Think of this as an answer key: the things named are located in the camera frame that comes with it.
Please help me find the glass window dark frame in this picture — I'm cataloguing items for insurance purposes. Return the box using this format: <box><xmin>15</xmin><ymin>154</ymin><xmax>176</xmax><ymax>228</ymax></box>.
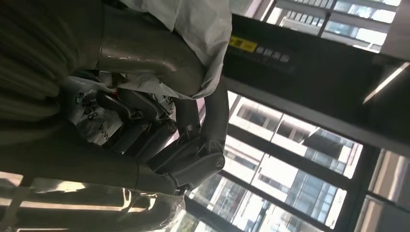
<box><xmin>186</xmin><ymin>0</ymin><xmax>410</xmax><ymax>232</ymax></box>

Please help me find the black inbound scanner machine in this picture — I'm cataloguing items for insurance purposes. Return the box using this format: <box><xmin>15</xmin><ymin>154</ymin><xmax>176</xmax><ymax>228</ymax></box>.
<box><xmin>222</xmin><ymin>14</ymin><xmax>410</xmax><ymax>158</ymax></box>

